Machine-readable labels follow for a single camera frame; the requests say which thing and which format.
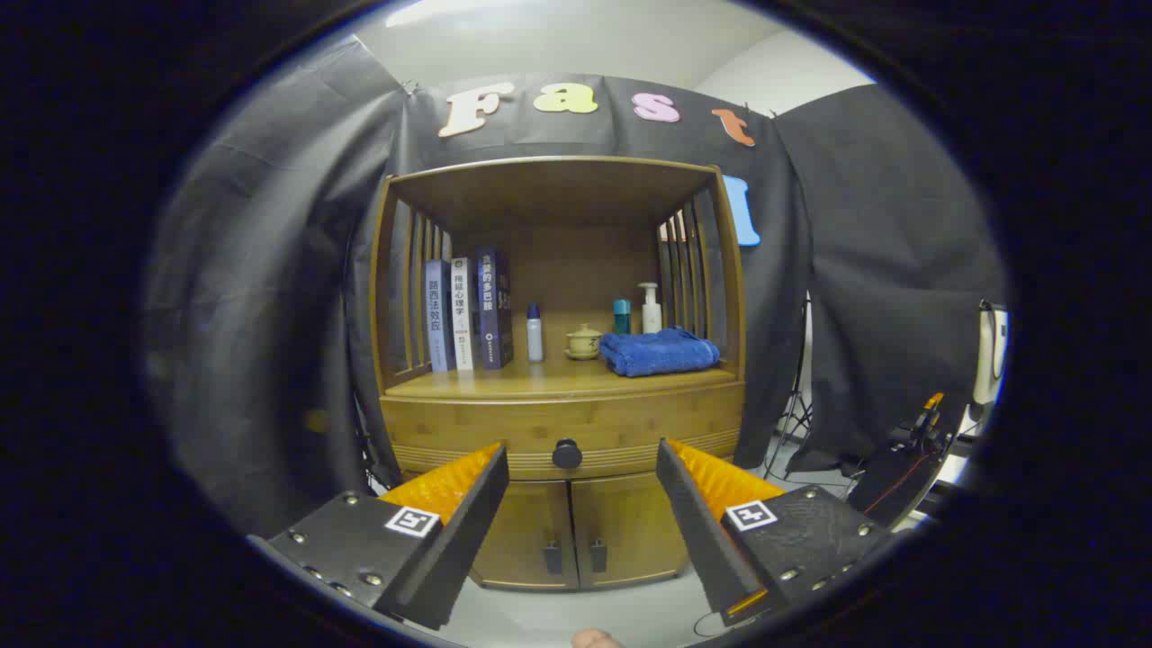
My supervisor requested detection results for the wooden cabinet door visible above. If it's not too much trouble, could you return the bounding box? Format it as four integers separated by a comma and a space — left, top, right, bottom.
570, 472, 692, 589
470, 480, 580, 590

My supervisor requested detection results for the light blue book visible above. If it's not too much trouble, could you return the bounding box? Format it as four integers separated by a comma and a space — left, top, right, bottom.
424, 259, 455, 374

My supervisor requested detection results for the wooden countertop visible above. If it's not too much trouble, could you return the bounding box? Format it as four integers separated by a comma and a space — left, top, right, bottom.
382, 310, 743, 401

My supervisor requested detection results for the black tripod stand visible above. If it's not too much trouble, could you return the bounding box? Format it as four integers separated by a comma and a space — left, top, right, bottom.
765, 292, 815, 478

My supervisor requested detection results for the black backdrop cloth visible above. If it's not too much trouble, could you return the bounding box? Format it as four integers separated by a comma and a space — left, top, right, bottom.
144, 36, 1009, 539

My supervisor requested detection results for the folded blue towel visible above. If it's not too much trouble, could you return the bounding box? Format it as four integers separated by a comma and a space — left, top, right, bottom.
599, 327, 722, 378

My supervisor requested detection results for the wooden drawer with black knob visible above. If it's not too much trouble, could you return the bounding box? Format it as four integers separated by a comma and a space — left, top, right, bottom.
381, 381, 746, 481

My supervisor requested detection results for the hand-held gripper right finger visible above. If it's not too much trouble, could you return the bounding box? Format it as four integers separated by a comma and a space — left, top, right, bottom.
655, 438, 895, 626

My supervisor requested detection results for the white book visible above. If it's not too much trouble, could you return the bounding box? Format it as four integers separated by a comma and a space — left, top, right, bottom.
450, 256, 478, 372

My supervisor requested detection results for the wooden cabinet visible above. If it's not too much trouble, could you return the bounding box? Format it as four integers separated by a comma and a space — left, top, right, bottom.
369, 155, 748, 592

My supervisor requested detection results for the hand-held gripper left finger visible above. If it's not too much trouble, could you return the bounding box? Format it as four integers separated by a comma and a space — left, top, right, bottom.
247, 441, 511, 631

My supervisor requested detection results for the white appliance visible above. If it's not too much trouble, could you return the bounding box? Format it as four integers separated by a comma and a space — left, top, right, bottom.
972, 301, 1009, 406

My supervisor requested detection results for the black and orange device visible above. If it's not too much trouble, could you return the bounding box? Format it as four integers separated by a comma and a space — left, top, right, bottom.
846, 392, 959, 527

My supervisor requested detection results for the dark blue book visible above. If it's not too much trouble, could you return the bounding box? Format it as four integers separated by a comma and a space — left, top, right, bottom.
475, 247, 515, 370

